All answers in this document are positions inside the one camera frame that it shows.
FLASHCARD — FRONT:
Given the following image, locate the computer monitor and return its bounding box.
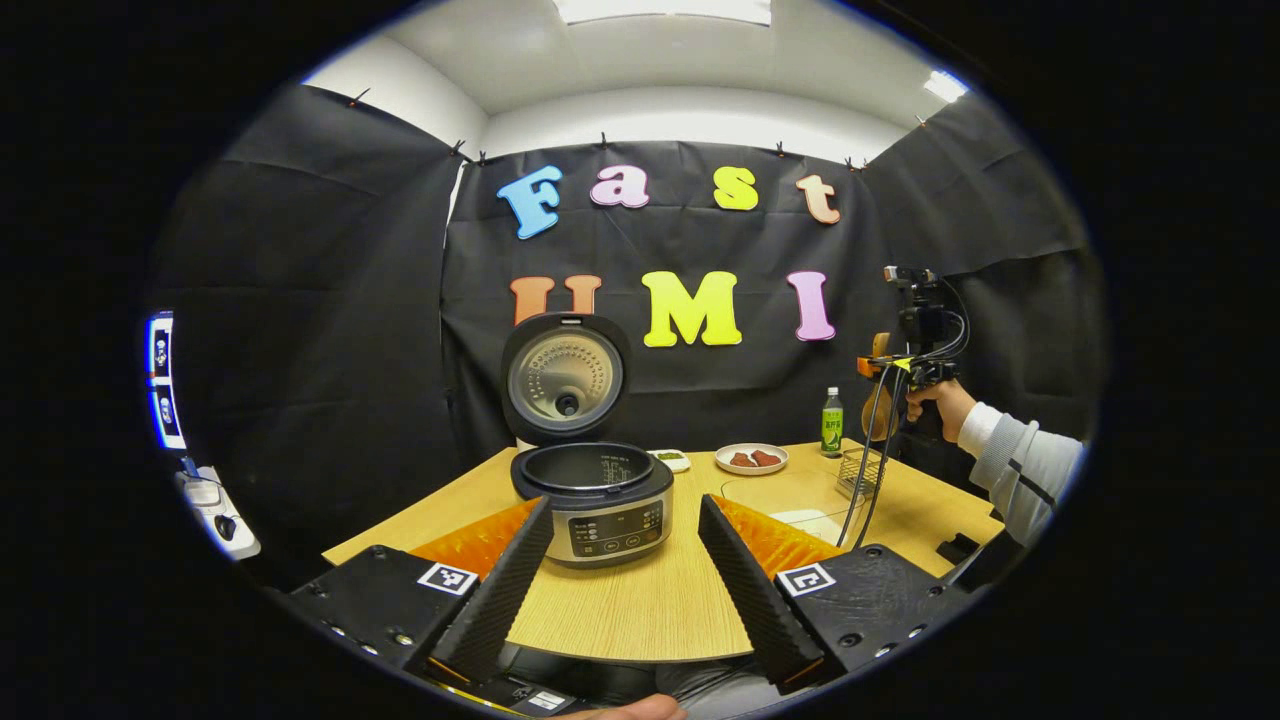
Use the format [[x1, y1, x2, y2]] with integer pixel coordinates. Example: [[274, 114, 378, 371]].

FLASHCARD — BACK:
[[147, 312, 189, 451]]

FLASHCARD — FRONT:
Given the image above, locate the black and silver rice cooker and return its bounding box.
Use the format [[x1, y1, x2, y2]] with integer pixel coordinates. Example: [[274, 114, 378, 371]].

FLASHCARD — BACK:
[[500, 312, 676, 569]]

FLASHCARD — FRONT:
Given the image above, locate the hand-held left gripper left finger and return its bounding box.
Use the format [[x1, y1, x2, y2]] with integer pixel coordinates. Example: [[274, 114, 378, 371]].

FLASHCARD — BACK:
[[285, 495, 556, 686]]

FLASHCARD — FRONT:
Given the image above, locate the black backdrop cloth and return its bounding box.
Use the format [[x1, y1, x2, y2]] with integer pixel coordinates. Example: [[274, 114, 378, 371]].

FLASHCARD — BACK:
[[150, 85, 1106, 591]]

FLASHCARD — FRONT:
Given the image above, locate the black cable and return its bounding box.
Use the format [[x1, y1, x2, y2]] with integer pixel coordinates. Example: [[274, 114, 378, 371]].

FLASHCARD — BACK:
[[835, 365, 906, 549]]

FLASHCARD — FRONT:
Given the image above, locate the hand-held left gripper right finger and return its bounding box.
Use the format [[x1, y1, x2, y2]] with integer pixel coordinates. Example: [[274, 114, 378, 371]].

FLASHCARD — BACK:
[[697, 493, 976, 696]]

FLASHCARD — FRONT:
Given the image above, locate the metal wire chopstick holder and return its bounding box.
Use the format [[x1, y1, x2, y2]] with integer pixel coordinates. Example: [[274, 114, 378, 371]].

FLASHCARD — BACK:
[[835, 447, 886, 501]]

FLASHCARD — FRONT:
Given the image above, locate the white round plate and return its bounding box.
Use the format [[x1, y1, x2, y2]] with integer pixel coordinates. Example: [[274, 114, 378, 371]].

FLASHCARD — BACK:
[[714, 443, 790, 477]]

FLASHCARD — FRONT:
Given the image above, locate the clear box of white rice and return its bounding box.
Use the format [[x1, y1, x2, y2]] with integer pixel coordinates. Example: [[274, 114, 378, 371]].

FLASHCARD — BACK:
[[720, 470, 866, 546]]

